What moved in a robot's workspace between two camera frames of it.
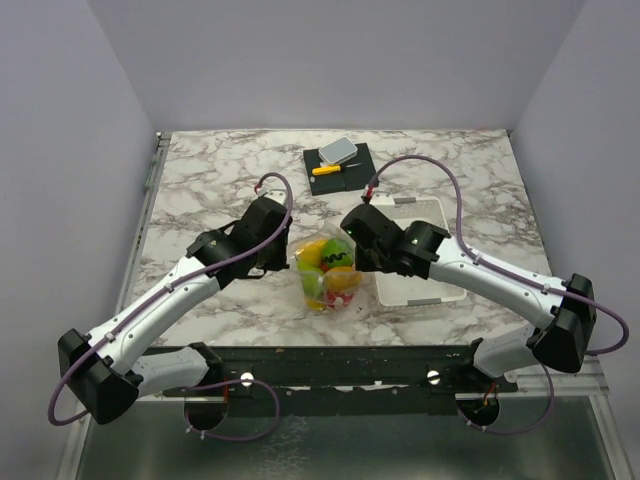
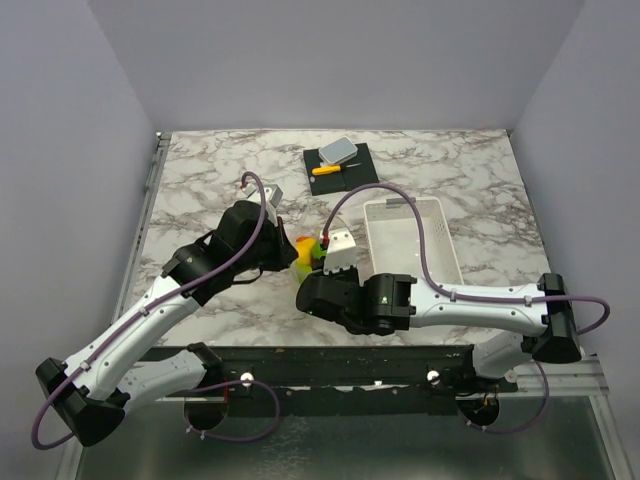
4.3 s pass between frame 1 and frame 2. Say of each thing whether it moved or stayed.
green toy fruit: moved
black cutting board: stayed
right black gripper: moved
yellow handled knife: stayed
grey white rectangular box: stayed
